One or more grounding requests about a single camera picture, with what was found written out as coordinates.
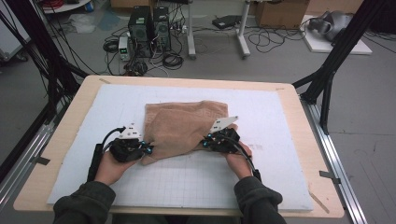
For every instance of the grey helmet-shaped device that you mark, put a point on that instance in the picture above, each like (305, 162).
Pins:
(331, 23)

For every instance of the white grid foam mat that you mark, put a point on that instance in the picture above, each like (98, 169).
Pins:
(274, 124)

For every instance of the person's right hand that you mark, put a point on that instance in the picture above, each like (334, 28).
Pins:
(239, 165)

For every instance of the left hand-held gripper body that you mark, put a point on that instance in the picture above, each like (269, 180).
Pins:
(129, 146)

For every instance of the small cardboard box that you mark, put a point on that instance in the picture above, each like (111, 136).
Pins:
(129, 3)

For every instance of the black frame post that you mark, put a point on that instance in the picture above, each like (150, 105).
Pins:
(339, 53)

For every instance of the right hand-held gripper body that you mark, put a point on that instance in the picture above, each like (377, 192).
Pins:
(224, 140)

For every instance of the person's left hand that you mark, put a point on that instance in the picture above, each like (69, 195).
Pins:
(110, 168)

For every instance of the white desk leg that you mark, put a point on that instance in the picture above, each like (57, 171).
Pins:
(243, 31)
(190, 31)

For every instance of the grey bench power supply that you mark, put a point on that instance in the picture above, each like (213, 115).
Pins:
(124, 48)

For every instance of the round white table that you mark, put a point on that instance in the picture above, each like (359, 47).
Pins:
(62, 6)

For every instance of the slim black computer tower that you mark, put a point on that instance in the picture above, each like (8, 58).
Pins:
(162, 29)

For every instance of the flat black box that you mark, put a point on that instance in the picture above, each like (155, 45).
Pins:
(226, 21)

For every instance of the large cardboard box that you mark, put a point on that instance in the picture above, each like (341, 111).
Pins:
(281, 14)

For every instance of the white floor board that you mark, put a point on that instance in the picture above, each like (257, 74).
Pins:
(336, 48)

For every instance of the large black computer tower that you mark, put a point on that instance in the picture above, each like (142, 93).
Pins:
(140, 29)

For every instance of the tan towel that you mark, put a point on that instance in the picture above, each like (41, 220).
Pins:
(180, 127)

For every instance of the thin wooden stick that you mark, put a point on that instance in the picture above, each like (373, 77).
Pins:
(319, 202)

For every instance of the clear plastic bag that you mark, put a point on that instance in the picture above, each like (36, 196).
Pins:
(82, 23)

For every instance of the grey metal bracket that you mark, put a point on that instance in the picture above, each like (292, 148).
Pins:
(40, 160)
(330, 176)

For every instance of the aluminium rail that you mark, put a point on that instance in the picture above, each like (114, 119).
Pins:
(336, 161)
(28, 149)

